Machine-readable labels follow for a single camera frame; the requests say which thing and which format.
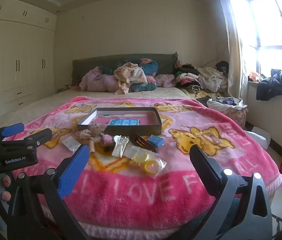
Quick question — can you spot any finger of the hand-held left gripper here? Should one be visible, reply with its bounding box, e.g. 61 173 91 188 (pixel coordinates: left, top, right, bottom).
0 122 25 140
2 128 53 150

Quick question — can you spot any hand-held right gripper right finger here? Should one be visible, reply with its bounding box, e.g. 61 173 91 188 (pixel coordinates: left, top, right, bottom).
189 144 273 240

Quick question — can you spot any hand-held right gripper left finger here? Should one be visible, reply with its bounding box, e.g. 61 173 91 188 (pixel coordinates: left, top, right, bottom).
7 144 91 240

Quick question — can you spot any earring card packet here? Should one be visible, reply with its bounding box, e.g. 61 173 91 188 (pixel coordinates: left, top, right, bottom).
62 136 81 152

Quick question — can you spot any pink pompom keychain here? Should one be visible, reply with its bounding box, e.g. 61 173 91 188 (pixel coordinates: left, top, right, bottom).
101 134 113 153

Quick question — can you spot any white hair claw clip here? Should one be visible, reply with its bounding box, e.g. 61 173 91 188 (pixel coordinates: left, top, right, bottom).
112 135 129 158

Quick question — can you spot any blue block hair clip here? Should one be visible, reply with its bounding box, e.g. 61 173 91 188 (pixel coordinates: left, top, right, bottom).
147 135 165 147

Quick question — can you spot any bag of yellow rings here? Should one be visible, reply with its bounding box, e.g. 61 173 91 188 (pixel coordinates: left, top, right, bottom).
131 151 168 179

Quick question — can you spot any small clear plastic packet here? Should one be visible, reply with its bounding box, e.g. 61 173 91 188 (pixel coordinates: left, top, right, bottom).
123 145 141 159

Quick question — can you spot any brown hair clip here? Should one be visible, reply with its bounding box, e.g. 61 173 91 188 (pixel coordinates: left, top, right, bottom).
129 132 159 153

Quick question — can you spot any dark cardboard box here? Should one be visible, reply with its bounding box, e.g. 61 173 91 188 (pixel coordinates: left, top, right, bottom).
77 107 162 136

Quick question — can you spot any person's left hand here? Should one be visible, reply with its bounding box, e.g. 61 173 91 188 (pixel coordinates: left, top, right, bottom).
1 174 13 202

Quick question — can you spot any bed with beige sheet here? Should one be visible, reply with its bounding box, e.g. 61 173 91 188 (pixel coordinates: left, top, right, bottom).
0 87 228 133

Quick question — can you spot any pink paper sheet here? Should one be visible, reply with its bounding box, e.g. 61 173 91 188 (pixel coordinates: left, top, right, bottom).
91 114 154 126

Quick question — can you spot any pink printed blanket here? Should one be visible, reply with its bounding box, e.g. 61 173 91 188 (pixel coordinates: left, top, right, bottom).
4 95 282 240

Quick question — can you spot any floral laundry bag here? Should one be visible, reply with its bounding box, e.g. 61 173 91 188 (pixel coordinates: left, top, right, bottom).
207 97 248 128

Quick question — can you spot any white box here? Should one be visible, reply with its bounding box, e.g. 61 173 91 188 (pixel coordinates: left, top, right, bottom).
246 126 271 149

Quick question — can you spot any blue printed card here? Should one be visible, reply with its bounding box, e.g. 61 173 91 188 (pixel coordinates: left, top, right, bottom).
108 118 141 127

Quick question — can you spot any cream built-in wardrobe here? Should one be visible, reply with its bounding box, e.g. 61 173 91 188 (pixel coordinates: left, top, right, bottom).
0 0 57 125

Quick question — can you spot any pink quilt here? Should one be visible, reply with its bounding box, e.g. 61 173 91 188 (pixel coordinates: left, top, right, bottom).
79 66 129 92

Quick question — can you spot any pink floral cloth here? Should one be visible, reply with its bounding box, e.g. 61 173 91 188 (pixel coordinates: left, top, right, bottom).
155 74 176 88

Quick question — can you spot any pile of clothes on bed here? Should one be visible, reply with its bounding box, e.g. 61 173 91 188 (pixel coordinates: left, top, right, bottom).
71 52 179 87

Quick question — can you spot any dark jacket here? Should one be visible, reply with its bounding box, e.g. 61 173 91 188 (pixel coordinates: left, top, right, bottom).
256 67 282 102

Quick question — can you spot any beige printed cloth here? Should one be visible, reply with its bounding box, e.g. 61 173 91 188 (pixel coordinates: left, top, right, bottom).
113 62 148 94

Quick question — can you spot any dark blue floral quilt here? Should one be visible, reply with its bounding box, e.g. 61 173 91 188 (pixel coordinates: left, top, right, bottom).
101 59 159 93

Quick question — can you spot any cream curtain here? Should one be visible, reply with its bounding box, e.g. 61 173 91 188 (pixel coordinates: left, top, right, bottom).
216 0 250 100

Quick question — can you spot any window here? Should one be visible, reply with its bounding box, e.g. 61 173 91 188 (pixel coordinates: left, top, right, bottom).
228 0 282 75

